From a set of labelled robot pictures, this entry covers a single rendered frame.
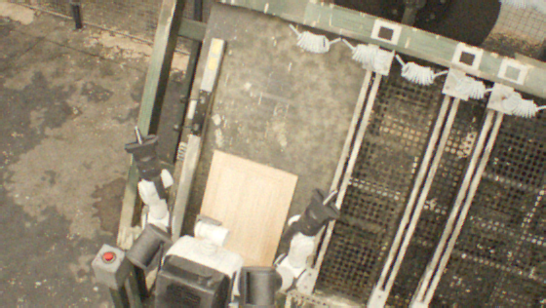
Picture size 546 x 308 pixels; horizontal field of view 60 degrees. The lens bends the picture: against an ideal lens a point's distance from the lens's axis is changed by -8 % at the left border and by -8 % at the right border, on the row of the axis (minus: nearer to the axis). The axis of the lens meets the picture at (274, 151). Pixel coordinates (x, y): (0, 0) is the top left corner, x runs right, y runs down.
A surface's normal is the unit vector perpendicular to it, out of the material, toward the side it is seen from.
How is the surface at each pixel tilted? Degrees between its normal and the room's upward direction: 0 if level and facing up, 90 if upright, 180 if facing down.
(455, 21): 90
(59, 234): 0
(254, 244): 60
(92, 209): 0
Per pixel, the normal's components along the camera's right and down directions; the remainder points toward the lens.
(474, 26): -0.31, 0.66
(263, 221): -0.22, 0.22
